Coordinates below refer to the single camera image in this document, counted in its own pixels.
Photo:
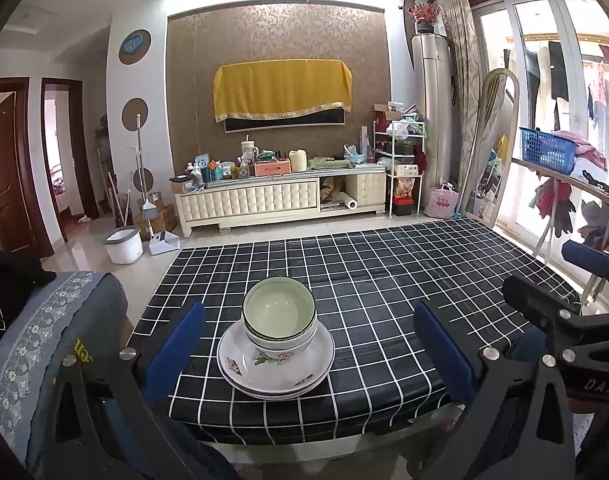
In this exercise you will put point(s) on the oval standing mirror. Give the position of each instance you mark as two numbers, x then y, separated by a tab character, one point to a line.
494	135

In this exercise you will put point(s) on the blue plastic basket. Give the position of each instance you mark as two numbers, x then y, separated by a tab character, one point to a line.
546	150

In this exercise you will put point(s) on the beige patterned curtain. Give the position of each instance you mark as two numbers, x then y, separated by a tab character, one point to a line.
459	85

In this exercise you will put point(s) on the white mop bucket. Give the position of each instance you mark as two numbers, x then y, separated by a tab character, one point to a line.
123	247

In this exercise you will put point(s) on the grey embroidered chair cover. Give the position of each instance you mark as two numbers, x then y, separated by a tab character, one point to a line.
49	360

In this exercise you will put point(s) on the brown round wall disc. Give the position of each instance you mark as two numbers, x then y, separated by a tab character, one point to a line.
134	110

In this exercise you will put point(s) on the white dustpan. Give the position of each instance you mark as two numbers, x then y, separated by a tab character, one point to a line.
163	245

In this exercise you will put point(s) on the white mop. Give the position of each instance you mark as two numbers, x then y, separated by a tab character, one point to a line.
139	160

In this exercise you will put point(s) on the pink flamingo bag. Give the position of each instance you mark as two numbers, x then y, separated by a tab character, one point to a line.
444	202

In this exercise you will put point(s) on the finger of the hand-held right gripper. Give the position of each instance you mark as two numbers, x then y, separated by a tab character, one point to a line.
531	297
591	260

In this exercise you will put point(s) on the black cloth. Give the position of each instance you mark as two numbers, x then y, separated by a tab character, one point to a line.
9	285

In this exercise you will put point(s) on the cream canister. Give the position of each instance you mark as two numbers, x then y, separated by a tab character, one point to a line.
298	160

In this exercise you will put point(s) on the black hanging garment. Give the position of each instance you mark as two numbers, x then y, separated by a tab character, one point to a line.
558	70

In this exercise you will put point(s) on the blue round wall clock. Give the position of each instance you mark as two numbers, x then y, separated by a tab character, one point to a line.
135	45

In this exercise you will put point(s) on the vase with red flowers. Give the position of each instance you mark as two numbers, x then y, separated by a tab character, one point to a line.
425	15

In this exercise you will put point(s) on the red hanging cloth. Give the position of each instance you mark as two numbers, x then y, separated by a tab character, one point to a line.
554	205

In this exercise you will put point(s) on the yellow cloth cover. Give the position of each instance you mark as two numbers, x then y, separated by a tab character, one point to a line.
282	85

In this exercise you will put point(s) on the white plate with floral print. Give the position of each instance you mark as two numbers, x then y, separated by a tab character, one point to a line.
234	360

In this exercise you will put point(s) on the black checked tablecloth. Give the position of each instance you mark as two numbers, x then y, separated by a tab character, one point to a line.
364	270

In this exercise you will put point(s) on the plain white plate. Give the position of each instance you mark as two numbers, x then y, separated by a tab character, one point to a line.
274	398

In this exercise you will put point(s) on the pink storage box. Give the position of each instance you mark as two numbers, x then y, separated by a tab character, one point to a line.
273	167

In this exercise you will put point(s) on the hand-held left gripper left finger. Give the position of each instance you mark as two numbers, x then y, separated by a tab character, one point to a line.
177	355

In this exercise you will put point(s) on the silver standing air conditioner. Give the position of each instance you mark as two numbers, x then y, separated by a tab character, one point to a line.
432	125

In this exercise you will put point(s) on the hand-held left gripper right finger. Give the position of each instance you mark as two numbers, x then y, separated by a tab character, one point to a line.
444	355

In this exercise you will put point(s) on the cream tufted television cabinet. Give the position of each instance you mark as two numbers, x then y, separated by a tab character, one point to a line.
249	200

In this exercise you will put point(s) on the white bowl with pink pattern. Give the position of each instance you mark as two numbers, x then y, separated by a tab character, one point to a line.
279	357

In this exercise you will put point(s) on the white paper roll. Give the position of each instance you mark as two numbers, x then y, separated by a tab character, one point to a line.
347	203

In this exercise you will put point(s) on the white shelf rack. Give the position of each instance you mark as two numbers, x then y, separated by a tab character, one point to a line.
399	160

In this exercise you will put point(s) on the wooden rail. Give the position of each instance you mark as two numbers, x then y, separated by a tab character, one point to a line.
544	170

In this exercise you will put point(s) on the black television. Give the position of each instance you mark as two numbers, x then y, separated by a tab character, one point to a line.
284	124

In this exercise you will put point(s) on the patterned bowl with green inside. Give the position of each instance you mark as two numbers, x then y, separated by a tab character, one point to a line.
279	310

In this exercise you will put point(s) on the cardboard box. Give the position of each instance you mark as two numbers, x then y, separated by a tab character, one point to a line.
387	112

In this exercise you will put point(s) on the dark wooden door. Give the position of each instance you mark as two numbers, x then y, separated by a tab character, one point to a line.
2	170

